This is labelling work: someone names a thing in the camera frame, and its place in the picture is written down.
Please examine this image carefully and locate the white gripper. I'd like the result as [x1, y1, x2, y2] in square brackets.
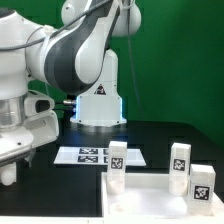
[0, 110, 59, 167]

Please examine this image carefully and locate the white square table top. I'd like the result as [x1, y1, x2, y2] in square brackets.
[101, 172, 224, 222]

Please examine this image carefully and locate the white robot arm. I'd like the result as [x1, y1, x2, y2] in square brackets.
[0, 0, 141, 167]

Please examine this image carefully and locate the white marker sheet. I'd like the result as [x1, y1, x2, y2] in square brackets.
[54, 146, 146, 166]

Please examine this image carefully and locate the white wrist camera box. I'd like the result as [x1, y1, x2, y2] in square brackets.
[24, 90, 55, 117]

